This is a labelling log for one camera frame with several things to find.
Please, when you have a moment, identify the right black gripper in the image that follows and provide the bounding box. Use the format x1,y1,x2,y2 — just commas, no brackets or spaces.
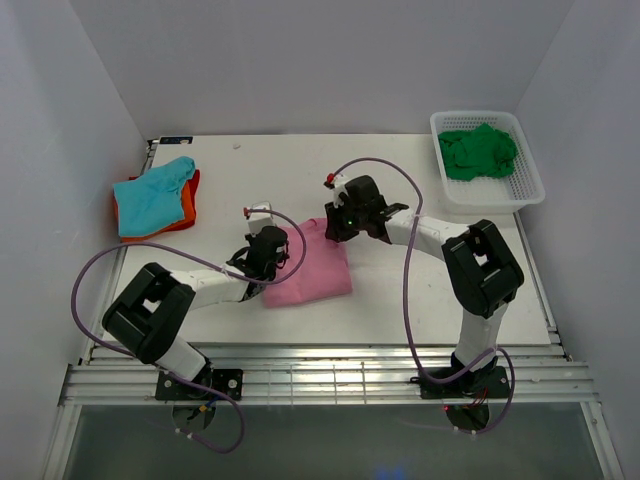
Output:
324,197,366,244

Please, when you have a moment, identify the pink t shirt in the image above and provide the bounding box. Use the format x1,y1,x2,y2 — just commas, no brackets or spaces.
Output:
262,218,353,309

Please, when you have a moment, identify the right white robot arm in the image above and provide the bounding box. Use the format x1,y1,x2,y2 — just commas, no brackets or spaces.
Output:
325,174,524,397

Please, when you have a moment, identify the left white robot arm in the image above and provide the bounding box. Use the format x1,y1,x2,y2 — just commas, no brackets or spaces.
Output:
102,226,288,400

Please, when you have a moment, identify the orange folded t shirt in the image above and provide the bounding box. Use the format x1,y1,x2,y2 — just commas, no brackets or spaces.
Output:
120,170,200,243

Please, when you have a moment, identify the cyan folded t shirt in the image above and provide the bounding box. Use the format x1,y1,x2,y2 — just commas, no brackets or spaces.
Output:
113,156,196,237

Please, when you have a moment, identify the green t shirt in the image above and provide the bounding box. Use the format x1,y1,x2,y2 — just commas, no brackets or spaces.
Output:
438,123,518,182

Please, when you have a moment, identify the dark label sticker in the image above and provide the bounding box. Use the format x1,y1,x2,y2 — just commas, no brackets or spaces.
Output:
159,136,193,145

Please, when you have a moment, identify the white plastic basket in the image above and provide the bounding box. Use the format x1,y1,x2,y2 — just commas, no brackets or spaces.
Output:
430,111,545,214

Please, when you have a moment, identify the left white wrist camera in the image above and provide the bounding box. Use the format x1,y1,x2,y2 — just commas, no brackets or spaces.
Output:
244,202,275,236

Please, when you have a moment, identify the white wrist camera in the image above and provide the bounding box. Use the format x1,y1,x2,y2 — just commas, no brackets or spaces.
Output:
324,173,350,208
244,202,275,236

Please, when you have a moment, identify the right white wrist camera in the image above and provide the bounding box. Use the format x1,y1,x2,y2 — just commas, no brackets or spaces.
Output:
324,173,350,208

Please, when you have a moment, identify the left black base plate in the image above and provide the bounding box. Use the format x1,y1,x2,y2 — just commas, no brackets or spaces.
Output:
154,368,244,401

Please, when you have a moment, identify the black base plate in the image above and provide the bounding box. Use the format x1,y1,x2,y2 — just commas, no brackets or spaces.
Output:
154,368,244,401
411,366,511,399

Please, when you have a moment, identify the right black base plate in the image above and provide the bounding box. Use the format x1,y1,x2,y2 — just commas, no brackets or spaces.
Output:
411,366,511,399

